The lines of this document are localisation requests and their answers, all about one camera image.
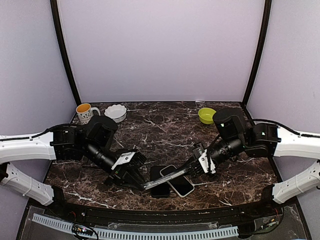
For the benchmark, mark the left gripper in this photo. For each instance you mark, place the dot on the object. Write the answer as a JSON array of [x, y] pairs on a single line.
[[128, 179]]

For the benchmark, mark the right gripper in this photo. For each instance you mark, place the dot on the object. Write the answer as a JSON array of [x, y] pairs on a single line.
[[200, 168]]

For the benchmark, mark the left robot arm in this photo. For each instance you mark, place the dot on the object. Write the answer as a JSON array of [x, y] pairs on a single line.
[[69, 142]]

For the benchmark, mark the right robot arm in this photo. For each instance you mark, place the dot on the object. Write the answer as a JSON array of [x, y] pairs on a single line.
[[265, 139]]

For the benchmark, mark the phone in white case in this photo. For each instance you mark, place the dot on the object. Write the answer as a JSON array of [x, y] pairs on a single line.
[[181, 185]]

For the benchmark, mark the black phone middle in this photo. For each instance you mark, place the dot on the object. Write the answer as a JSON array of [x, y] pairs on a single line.
[[160, 191]]

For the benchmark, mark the green bowl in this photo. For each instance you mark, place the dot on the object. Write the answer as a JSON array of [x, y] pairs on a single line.
[[206, 115]]

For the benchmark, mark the white scalloped bowl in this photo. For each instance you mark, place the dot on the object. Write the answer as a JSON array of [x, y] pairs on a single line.
[[116, 112]]

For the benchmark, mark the small circuit board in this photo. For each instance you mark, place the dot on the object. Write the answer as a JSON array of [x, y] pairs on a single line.
[[80, 230]]

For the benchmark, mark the patterned mug yellow inside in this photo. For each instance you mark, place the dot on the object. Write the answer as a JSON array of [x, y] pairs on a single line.
[[85, 112]]

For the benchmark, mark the black front table rail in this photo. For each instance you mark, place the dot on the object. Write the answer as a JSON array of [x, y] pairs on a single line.
[[131, 208]]

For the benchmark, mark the white slotted cable duct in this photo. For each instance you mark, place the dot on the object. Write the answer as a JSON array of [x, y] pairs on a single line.
[[108, 234]]

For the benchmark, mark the right black frame post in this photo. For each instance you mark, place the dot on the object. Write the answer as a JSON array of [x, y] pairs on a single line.
[[259, 51]]

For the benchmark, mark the black frame post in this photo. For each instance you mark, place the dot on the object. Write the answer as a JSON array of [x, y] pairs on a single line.
[[63, 51], [259, 51]]

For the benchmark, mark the left black frame post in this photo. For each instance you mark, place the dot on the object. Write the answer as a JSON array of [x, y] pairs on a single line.
[[63, 51]]

